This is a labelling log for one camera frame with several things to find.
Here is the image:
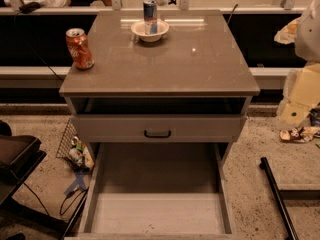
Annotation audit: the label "orange soda can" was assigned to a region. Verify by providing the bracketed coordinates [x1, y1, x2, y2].
[66, 28, 94, 70]

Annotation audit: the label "blue tape cross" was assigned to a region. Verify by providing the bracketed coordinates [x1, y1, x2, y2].
[64, 172, 86, 195]

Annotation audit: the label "yellow cardboard box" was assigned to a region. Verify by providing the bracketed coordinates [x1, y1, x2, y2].
[277, 63, 320, 126]

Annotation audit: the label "closed grey upper drawer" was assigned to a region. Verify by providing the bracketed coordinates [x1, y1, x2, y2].
[71, 115, 246, 143]

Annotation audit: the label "white paper bowl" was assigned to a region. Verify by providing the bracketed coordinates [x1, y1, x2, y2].
[131, 20, 169, 43]

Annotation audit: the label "open grey lower drawer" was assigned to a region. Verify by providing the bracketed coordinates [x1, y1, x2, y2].
[65, 143, 238, 240]

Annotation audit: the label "snack wrapper on floor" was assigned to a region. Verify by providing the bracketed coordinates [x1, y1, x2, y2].
[279, 126, 320, 143]

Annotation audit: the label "wire mesh basket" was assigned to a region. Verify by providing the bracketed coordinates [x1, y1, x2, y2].
[56, 120, 77, 159]

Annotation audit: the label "blue silver redbull can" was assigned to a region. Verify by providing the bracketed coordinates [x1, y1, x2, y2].
[143, 0, 157, 35]

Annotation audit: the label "black metal bar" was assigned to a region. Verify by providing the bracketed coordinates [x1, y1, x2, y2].
[260, 157, 299, 240]

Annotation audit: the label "black device on ledge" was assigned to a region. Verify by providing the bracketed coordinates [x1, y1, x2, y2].
[19, 2, 41, 14]

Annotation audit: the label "black cable on floor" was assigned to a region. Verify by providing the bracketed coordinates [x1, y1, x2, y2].
[23, 182, 88, 218]

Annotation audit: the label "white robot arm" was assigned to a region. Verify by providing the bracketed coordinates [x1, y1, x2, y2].
[295, 0, 320, 62]

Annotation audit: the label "crumpled snack bags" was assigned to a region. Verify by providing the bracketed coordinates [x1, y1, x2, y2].
[68, 136, 94, 170]

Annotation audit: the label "black drawer handle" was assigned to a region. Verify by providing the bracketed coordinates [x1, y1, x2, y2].
[144, 130, 172, 139]

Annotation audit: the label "black tray stand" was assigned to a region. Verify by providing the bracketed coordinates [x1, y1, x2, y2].
[0, 135, 46, 205]

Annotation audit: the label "grey cabinet counter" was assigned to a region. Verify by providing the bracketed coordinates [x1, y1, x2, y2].
[59, 9, 261, 167]

